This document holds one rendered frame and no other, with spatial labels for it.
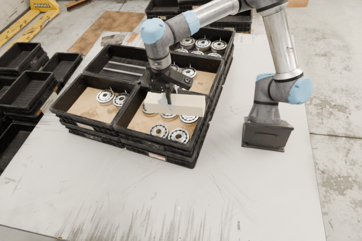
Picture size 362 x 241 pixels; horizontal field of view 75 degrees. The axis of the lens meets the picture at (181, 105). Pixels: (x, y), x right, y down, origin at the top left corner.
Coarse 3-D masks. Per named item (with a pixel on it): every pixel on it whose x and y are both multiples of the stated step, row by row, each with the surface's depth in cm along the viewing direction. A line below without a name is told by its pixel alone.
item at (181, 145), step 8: (136, 88) 127; (128, 104) 121; (120, 112) 118; (200, 120) 109; (120, 128) 111; (144, 136) 107; (192, 136) 104; (168, 144) 105; (176, 144) 102; (184, 144) 102; (192, 144) 102
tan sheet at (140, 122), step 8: (136, 112) 130; (136, 120) 126; (144, 120) 125; (152, 120) 125; (160, 120) 124; (176, 120) 123; (128, 128) 123; (136, 128) 123; (144, 128) 122; (168, 128) 120; (176, 128) 120; (184, 128) 119; (192, 128) 119
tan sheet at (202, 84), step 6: (198, 72) 145; (204, 72) 144; (198, 78) 142; (204, 78) 141; (210, 78) 140; (192, 84) 139; (198, 84) 138; (204, 84) 137; (210, 84) 137; (192, 90) 135; (198, 90) 135; (204, 90) 134
